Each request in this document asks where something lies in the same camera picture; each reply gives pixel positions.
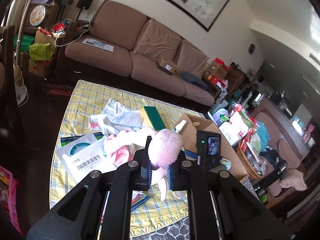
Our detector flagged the white patterned cloth bag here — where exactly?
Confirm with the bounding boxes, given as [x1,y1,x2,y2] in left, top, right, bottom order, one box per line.
[88,98,144,135]

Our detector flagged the small cardboard parcel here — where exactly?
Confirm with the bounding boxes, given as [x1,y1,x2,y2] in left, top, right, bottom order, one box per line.
[157,56,177,75]

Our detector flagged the brown cardboard box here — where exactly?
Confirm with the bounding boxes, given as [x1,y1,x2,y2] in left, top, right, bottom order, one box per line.
[176,113,248,180]

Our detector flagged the wicker basket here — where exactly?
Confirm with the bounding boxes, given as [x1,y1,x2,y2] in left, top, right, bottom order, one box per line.
[236,142,264,179]

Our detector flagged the black speaker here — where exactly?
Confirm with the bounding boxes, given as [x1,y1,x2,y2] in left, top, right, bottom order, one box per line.
[76,0,93,10]

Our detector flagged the paper sheet on sofa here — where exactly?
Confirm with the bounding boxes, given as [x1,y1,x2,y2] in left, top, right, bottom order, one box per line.
[82,38,114,52]

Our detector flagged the white tissue box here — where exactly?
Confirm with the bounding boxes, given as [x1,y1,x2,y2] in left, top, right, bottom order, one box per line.
[219,122,241,146]

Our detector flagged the yellow green sponge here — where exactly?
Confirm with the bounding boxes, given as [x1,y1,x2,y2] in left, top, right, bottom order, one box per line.
[143,106,166,131]

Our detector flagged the round cookie tin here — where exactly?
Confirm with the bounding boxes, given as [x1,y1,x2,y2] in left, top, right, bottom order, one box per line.
[29,5,47,27]

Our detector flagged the purple storage tub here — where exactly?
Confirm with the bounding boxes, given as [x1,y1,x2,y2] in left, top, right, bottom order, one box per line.
[213,108,229,127]

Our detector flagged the white wet wipes pouch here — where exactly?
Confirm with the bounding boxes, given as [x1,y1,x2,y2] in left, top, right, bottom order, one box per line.
[56,133,116,183]

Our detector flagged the yellow plaid table cloth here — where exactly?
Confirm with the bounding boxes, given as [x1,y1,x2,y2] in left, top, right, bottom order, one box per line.
[49,80,202,237]

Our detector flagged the brown fabric sofa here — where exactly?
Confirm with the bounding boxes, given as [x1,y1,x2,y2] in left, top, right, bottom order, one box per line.
[58,0,215,106]

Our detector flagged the lime green bag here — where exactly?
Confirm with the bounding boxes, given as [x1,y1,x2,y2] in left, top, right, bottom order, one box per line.
[28,43,56,61]

